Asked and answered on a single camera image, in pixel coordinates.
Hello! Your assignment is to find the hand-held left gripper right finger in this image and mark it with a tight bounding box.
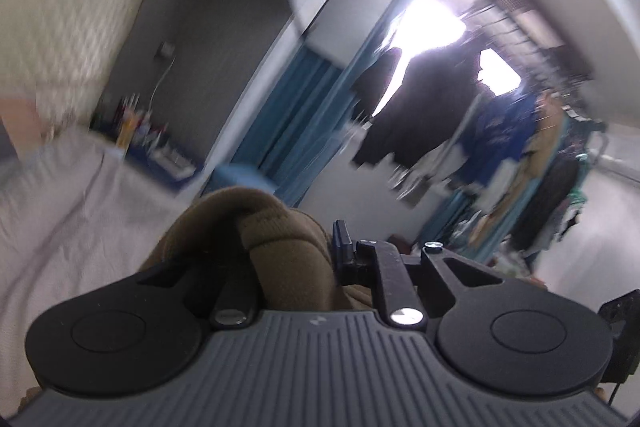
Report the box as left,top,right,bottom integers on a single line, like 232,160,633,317
332,219,501,329

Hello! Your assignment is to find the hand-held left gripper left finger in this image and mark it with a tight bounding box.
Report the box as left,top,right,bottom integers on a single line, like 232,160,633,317
137,252,262,329

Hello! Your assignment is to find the brown hoodie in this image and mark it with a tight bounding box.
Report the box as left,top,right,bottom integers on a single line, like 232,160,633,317
140,187,373,314

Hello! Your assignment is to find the ceiling clothes rack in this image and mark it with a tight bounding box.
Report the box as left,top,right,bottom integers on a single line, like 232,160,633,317
460,0,608,123

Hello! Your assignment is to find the blue stool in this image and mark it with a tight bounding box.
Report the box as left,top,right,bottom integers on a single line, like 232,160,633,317
212,161,278,200

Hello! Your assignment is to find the blue curtain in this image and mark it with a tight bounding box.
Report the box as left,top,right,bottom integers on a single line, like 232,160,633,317
232,0,421,210

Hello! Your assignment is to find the blue bedside table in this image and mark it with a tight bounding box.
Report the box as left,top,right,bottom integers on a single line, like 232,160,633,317
122,140,207,190

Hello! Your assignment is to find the dark hanging coat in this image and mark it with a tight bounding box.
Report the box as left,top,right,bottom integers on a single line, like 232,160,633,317
510,144,586,255

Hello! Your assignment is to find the white textured bed cover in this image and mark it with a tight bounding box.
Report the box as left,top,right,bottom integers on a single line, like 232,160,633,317
0,127,226,388

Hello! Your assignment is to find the black hanging garment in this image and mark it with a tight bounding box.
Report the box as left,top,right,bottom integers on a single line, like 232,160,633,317
349,44,483,170

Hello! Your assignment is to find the blue hanging garment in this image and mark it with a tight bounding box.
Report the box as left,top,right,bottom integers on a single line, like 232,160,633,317
447,91,538,190

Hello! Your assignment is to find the group of bottles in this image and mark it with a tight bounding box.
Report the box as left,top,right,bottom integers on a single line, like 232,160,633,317
92,91,173,150

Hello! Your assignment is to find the tan hanging garment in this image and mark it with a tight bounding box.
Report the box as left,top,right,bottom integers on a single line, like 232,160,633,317
517,94,563,218

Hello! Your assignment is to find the bright window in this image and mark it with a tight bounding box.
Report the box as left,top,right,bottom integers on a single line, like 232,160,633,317
372,0,523,118

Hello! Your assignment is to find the patchwork pillow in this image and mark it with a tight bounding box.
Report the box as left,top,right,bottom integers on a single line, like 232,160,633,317
0,94,53,163

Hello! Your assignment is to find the cream quilted headboard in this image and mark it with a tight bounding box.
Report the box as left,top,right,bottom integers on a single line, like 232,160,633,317
0,0,146,133

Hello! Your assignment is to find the wall socket with cable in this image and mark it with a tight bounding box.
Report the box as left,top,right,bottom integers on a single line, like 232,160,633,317
147,40,177,108

